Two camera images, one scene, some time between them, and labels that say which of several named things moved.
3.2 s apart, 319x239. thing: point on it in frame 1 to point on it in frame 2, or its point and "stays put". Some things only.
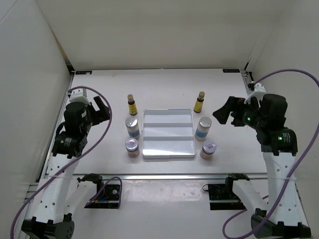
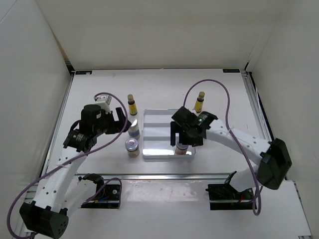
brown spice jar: x=132 y=146 stays put
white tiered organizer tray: x=168 y=133 stays put
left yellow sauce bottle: x=132 y=106 stays put
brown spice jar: x=208 y=148 to x=181 y=149
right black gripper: x=234 y=104 to x=175 y=128
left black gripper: x=103 y=113 to x=116 y=126
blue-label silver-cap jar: x=132 y=126 stays put
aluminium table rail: x=167 y=176 stays put
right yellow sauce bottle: x=198 y=105 stays put
